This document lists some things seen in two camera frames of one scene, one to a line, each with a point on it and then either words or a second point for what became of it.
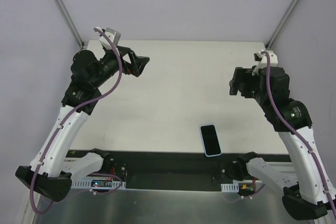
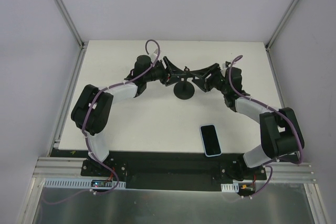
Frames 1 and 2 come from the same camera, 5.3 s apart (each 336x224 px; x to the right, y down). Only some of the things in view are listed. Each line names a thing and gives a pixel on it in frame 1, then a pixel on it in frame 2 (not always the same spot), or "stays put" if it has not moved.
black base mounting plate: (170, 170) stays put
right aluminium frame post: (289, 10) stays put
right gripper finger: (237, 70) to (208, 70)
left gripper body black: (125, 61) to (166, 71)
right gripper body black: (243, 82) to (212, 75)
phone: (210, 140) stays put
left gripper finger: (137, 66) to (174, 78)
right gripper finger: (233, 91) to (200, 83)
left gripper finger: (136, 61) to (173, 69)
